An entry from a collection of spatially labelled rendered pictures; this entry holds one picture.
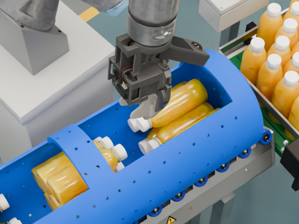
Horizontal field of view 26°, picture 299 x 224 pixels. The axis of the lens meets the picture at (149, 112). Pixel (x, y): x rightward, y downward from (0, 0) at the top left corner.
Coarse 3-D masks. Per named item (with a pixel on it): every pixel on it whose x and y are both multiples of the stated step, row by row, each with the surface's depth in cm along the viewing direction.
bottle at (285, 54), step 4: (272, 44) 185; (272, 48) 183; (276, 48) 182; (288, 48) 183; (268, 52) 185; (272, 52) 183; (276, 52) 182; (280, 52) 182; (284, 52) 182; (288, 52) 183; (280, 56) 183; (284, 56) 183; (288, 56) 183; (284, 60) 184; (288, 60) 185; (284, 64) 185
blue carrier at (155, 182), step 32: (192, 64) 176; (224, 64) 159; (224, 96) 171; (64, 128) 155; (96, 128) 169; (128, 128) 175; (192, 128) 152; (224, 128) 155; (256, 128) 161; (32, 160) 162; (96, 160) 145; (128, 160) 175; (160, 160) 149; (192, 160) 153; (224, 160) 161; (0, 192) 162; (32, 192) 166; (96, 192) 143; (128, 192) 147; (160, 192) 152
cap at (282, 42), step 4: (280, 36) 182; (284, 36) 182; (276, 40) 181; (280, 40) 181; (284, 40) 181; (288, 40) 181; (276, 44) 181; (280, 44) 180; (284, 44) 180; (288, 44) 180; (280, 48) 181; (284, 48) 181
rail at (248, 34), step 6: (282, 12) 202; (282, 18) 204; (252, 30) 198; (240, 36) 196; (246, 36) 198; (228, 42) 195; (234, 42) 196; (240, 42) 198; (222, 48) 194; (228, 48) 197
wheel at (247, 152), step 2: (248, 148) 177; (250, 148) 177; (246, 150) 177; (248, 150) 177; (250, 150) 177; (242, 152) 176; (244, 152) 176; (246, 152) 177; (248, 152) 177; (250, 152) 177; (240, 154) 176; (242, 154) 176; (244, 154) 176; (246, 154) 177; (248, 154) 177; (238, 156) 176; (240, 156) 176; (242, 156) 176; (244, 156) 177; (246, 156) 177; (242, 158) 177; (244, 158) 177
